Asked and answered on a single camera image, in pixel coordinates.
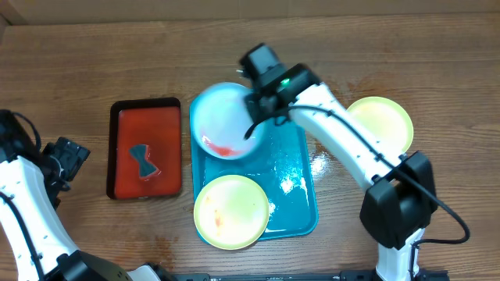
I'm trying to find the light blue plate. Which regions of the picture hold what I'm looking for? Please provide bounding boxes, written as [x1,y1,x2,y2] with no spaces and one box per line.
[190,82,266,160]

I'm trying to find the orange sponge with dark scourer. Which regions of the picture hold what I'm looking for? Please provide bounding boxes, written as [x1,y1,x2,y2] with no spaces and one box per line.
[129,144,160,180]

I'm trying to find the yellow plate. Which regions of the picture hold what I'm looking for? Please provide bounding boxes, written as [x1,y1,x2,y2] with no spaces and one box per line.
[194,175,270,251]
[347,97,414,152]

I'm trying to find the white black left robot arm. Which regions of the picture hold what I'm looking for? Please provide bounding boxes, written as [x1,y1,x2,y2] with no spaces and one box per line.
[1,156,134,280]

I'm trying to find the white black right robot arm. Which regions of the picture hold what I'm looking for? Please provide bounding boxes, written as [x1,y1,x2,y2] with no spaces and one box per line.
[241,62,438,280]

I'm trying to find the teal plastic tray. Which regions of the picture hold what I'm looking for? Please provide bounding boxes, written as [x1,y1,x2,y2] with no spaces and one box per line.
[189,92,320,246]

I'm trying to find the red tray with black rim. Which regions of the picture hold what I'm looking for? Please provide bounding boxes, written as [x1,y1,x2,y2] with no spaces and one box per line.
[106,98,182,200]

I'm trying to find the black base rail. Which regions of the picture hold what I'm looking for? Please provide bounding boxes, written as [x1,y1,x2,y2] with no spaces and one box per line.
[132,263,450,281]

